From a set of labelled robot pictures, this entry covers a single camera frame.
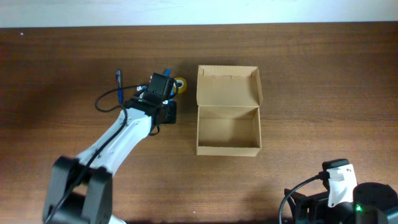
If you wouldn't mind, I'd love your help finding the yellow tape roll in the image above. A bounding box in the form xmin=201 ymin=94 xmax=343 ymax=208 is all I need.
xmin=173 ymin=77 xmax=187 ymax=94

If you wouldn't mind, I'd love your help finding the cardboard box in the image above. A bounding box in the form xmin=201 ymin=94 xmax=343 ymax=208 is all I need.
xmin=197 ymin=65 xmax=263 ymax=157

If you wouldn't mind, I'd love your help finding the small white staples box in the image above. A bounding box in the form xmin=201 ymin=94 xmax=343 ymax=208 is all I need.
xmin=134 ymin=85 xmax=147 ymax=98

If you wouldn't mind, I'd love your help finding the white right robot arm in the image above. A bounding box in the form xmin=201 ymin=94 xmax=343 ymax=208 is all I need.
xmin=278 ymin=159 xmax=397 ymax=224

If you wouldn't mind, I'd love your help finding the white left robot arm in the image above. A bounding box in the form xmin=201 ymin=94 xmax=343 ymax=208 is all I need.
xmin=42 ymin=73 xmax=180 ymax=224

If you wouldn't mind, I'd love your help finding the blue white marker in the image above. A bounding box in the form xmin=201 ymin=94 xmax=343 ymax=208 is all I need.
xmin=164 ymin=69 xmax=171 ymax=77

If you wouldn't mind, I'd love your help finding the blue ballpoint pen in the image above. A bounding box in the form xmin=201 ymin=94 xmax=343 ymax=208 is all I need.
xmin=116 ymin=69 xmax=124 ymax=104

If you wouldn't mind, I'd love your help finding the black right camera cable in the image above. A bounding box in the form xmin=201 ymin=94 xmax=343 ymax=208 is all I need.
xmin=278 ymin=170 xmax=330 ymax=224

